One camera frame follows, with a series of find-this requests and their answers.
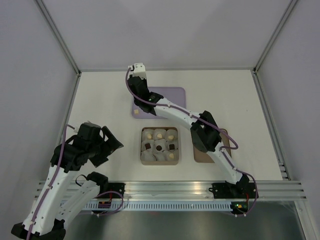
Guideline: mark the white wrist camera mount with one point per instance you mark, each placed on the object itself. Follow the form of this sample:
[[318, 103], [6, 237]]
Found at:
[[137, 70]]

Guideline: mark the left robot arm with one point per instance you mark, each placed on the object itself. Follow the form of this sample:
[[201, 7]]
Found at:
[[49, 217]]

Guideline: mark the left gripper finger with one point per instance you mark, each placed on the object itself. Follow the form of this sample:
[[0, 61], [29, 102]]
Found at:
[[110, 141], [98, 159]]

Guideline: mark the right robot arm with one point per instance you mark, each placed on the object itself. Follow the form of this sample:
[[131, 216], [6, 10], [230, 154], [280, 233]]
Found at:
[[205, 136]]

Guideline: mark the aluminium rail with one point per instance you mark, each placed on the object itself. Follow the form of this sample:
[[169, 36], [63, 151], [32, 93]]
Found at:
[[283, 190]]

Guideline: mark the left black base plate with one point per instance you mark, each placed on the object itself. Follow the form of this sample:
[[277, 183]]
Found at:
[[115, 187]]

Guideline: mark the purple tray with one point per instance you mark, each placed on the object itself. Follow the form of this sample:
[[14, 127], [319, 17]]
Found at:
[[176, 95]]

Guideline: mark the white slotted cable duct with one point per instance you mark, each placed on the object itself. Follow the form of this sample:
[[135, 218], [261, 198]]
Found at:
[[212, 206]]

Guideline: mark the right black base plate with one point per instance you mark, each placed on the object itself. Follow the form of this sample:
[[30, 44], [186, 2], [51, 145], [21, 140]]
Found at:
[[225, 190]]

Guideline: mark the gold tin box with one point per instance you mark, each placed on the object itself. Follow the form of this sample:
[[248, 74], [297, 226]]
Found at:
[[153, 157]]

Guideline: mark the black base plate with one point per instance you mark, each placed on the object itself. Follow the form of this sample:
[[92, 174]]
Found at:
[[115, 187], [225, 190]]

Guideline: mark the gold tin lid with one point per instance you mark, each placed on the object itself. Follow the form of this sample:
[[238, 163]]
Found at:
[[204, 158]]

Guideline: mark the dark chocolate cube top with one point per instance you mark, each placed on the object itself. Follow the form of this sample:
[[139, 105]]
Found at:
[[147, 146]]

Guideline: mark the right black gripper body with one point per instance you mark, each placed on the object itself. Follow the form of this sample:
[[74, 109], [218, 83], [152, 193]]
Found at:
[[144, 82]]

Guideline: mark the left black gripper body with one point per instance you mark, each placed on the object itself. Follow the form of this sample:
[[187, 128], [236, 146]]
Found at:
[[93, 147]]

